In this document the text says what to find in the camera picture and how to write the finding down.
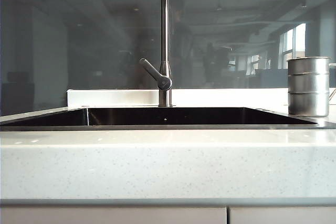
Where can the stainless steel ribbed mug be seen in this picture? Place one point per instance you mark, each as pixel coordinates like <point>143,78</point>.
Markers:
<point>308,90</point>

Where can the black undermount kitchen sink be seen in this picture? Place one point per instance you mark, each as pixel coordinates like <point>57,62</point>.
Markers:
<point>168,116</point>

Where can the stainless steel faucet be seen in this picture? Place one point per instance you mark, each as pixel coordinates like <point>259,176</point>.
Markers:
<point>165,24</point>

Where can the round steel countertop button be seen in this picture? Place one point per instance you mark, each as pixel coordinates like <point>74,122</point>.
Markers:
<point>264,109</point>

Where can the wide grey cabinet door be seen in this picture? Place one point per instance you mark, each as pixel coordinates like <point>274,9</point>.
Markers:
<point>113,216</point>

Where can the narrow grey cabinet door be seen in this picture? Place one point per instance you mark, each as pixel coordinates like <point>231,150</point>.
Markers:
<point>283,216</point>

